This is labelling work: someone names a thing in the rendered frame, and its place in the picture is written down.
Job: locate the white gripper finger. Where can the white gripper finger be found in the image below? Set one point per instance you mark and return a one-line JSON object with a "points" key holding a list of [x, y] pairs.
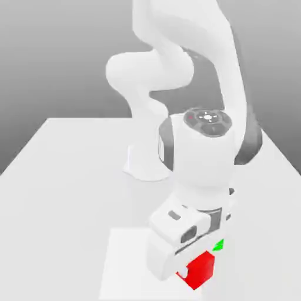
{"points": [[183, 271]]}

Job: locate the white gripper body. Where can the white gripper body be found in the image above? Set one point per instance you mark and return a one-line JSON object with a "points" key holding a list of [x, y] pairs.
{"points": [[162, 258]]}

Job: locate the small red cube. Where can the small red cube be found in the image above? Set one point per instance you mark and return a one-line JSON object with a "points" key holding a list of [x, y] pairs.
{"points": [[200, 270]]}

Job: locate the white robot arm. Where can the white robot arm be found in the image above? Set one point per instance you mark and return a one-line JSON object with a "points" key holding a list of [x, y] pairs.
{"points": [[204, 160]]}

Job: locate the small green cube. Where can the small green cube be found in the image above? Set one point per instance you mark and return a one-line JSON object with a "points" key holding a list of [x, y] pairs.
{"points": [[218, 245]]}

